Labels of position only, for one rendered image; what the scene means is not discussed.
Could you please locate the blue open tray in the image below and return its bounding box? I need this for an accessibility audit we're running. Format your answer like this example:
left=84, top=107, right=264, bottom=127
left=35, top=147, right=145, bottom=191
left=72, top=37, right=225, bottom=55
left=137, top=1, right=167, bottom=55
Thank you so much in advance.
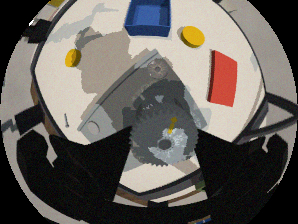
left=124, top=0, right=171, bottom=37

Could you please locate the red rectangular block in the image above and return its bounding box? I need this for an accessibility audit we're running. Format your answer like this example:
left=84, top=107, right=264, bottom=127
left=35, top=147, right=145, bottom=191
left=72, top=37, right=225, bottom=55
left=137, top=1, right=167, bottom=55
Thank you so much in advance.
left=207, top=50, right=237, bottom=107

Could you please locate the yellow short cylinder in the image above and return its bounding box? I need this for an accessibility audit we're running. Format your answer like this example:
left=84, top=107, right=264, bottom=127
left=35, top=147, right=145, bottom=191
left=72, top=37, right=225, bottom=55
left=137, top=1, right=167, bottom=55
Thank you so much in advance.
left=180, top=26, right=205, bottom=48
left=65, top=49, right=81, bottom=67

